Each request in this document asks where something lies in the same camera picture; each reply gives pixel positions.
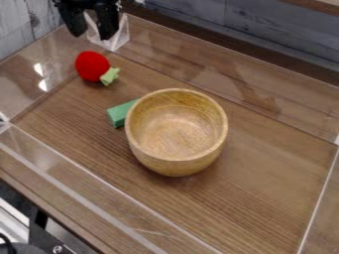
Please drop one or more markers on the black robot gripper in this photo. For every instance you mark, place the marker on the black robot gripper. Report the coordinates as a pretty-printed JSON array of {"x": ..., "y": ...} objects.
[{"x": 106, "y": 10}]

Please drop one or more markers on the red plush tomato toy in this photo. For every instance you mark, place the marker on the red plush tomato toy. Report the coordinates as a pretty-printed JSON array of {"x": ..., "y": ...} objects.
[{"x": 95, "y": 68}]

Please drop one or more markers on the green rectangular block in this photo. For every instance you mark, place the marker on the green rectangular block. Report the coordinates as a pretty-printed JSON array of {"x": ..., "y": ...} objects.
[{"x": 116, "y": 113}]

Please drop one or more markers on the round wooden bowl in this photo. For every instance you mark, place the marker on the round wooden bowl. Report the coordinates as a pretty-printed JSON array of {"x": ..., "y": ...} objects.
[{"x": 176, "y": 129}]

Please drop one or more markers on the clear acrylic tray walls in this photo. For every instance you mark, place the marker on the clear acrylic tray walls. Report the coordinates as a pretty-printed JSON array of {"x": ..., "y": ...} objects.
[{"x": 267, "y": 197}]

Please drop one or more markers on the clear acrylic corner bracket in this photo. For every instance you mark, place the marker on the clear acrylic corner bracket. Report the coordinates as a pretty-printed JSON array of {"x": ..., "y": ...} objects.
[{"x": 116, "y": 41}]

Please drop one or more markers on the black metal table frame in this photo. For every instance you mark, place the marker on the black metal table frame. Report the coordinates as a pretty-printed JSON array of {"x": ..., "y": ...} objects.
[{"x": 53, "y": 241}]

